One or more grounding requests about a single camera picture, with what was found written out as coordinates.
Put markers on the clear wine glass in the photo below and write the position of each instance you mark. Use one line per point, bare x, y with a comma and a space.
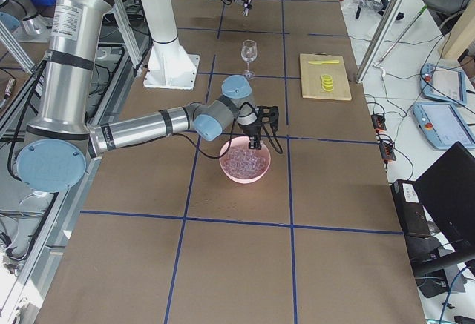
249, 53

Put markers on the near teach pendant tablet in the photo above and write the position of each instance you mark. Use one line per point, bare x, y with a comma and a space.
442, 125

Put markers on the pink ice bowl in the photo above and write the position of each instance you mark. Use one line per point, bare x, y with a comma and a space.
243, 164

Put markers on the white pedestal column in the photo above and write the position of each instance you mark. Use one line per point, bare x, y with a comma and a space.
169, 65

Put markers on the aluminium frame post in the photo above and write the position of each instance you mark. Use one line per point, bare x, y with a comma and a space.
382, 30

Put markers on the lemon slice stack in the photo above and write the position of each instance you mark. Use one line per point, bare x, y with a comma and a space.
327, 82

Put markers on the yellow plastic knife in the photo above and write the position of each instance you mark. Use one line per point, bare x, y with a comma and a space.
324, 62

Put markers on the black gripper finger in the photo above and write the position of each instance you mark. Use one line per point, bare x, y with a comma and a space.
255, 142

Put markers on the steel jigger measure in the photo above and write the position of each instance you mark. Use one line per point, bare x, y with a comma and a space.
245, 13

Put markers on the teach pendant tablet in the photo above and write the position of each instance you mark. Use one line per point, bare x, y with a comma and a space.
442, 125
444, 84

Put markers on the far teach pendant tablet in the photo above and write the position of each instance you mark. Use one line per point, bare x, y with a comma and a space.
444, 84

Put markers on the wooden cutting board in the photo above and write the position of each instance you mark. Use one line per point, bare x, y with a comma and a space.
311, 81

